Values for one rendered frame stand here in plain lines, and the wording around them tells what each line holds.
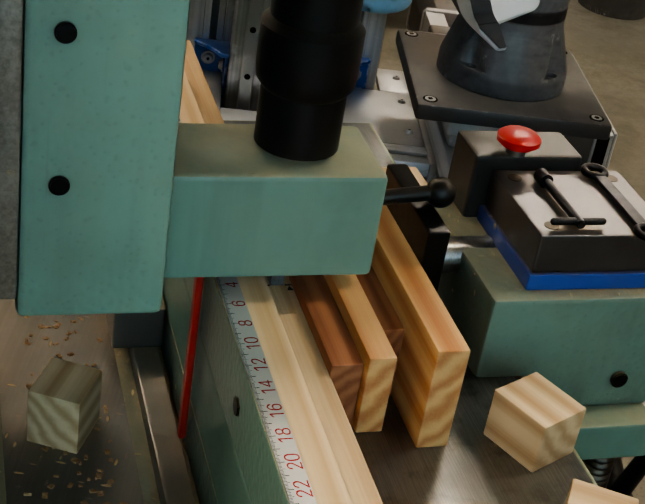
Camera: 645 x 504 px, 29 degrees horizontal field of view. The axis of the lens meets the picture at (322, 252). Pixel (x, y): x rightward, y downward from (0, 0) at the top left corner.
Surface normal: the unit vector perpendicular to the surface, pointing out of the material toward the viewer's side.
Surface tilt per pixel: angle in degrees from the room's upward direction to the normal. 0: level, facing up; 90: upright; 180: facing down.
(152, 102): 90
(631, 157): 0
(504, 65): 73
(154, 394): 0
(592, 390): 90
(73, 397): 0
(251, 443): 90
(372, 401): 90
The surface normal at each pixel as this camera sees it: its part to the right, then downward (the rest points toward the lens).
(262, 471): -0.96, 0.01
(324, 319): 0.15, -0.84
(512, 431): -0.77, 0.23
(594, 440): 0.25, 0.53
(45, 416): -0.22, 0.48
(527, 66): 0.25, 0.25
